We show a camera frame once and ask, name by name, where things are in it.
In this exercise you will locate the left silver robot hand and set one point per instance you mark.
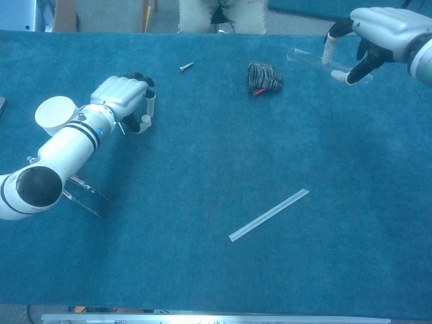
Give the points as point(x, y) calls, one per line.
point(118, 94)

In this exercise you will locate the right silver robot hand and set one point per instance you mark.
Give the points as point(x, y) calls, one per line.
point(384, 30)

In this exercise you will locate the transparent test tube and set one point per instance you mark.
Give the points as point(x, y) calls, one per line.
point(303, 55)

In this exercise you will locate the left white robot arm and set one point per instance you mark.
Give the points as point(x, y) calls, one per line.
point(67, 148)

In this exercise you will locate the thin metal rod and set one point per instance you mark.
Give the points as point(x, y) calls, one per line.
point(122, 130)

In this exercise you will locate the white paper cup stack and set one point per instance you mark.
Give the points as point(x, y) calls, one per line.
point(54, 111)

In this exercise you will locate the metal bolt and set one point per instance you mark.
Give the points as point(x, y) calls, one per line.
point(186, 67)

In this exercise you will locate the brown wooden leg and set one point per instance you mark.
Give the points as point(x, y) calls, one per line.
point(144, 17)

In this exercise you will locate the blue cloth background table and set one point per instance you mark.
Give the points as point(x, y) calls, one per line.
point(303, 6)

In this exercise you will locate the brown wooden board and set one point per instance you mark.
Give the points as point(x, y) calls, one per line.
point(65, 15)

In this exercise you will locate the person in beige trousers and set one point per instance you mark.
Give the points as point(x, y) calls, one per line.
point(195, 17)

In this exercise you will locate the striped grey folded cloth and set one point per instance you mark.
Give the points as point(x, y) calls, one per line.
point(265, 77)

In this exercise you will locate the frosted translucent plastic strip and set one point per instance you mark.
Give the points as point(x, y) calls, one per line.
point(269, 215)

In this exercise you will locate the blue table cloth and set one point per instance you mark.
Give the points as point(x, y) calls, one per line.
point(202, 270)

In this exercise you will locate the silver metal frame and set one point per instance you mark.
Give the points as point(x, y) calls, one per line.
point(20, 15)

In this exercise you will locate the aluminium rail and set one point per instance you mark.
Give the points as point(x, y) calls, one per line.
point(216, 319)

